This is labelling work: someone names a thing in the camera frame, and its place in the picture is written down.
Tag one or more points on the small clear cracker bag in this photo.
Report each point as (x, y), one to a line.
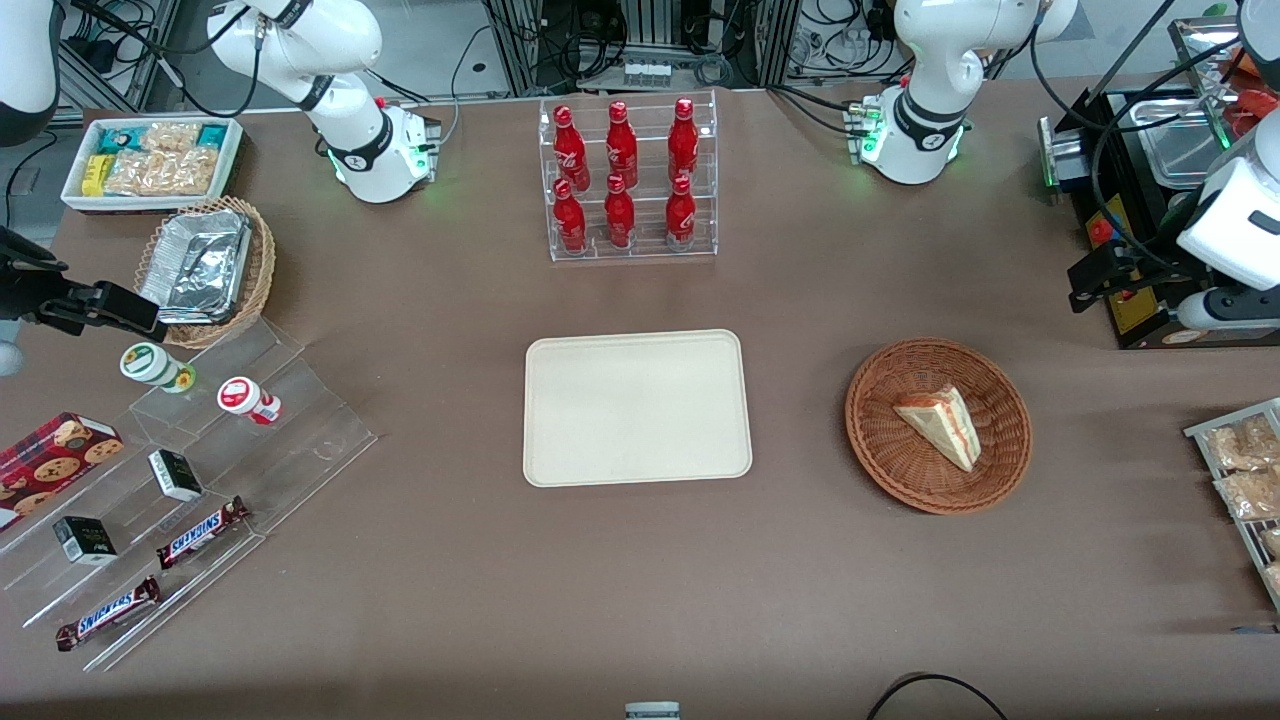
(170, 136)

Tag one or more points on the white rectangular snack bin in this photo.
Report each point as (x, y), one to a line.
(232, 160)

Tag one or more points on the small black box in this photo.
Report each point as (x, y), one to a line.
(176, 474)
(84, 540)

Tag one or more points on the aluminium frame rack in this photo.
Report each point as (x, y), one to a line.
(650, 35)

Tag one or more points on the black countertop machine yellow label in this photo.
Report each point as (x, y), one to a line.
(1100, 180)

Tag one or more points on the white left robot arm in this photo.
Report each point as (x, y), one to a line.
(930, 60)

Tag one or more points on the yellow snack pack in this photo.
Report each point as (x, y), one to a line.
(96, 175)

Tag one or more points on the red cola bottle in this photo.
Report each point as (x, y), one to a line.
(619, 218)
(683, 142)
(680, 216)
(570, 150)
(570, 222)
(621, 148)

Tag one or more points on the cream rectangular plastic tray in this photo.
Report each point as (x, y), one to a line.
(637, 408)

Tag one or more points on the round brown wicker basket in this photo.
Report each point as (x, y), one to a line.
(890, 450)

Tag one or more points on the stack of foil trays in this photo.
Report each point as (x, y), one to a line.
(195, 265)

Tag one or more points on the green-capped white drink bottle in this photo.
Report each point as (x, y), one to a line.
(150, 364)

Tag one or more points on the clear bag of pastry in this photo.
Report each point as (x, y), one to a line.
(1272, 542)
(1274, 578)
(1250, 493)
(1240, 445)

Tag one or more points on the stainless steel pan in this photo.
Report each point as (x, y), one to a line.
(1175, 140)

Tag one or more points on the brown Snickers bar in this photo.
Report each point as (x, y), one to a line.
(200, 533)
(108, 613)

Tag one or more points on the oval light wicker basket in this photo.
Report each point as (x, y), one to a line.
(258, 270)

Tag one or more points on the clear acrylic stepped shelf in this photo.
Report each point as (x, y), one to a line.
(300, 440)

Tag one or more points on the clear acrylic bottle rack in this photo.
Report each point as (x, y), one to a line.
(645, 215)

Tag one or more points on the red-capped white drink bottle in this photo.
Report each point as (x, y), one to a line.
(242, 397)

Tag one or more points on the small grey device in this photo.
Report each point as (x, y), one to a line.
(652, 711)

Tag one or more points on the large clear cracker bag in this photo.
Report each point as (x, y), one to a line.
(165, 172)

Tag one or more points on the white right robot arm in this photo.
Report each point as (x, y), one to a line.
(370, 150)

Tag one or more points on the steel tray with red items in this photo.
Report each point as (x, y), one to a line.
(1205, 50)

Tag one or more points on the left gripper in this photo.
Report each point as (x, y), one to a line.
(1146, 263)

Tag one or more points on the teal snack pack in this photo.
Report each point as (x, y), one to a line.
(116, 140)
(211, 136)

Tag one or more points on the red cookie box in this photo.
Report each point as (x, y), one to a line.
(50, 465)

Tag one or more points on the triangular sandwich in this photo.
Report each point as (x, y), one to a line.
(945, 425)

